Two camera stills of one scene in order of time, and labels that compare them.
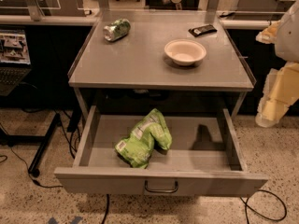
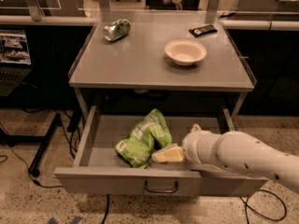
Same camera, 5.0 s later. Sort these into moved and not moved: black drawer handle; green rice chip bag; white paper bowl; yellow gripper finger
Moved: yellow gripper finger
Not moved: white paper bowl; green rice chip bag; black drawer handle
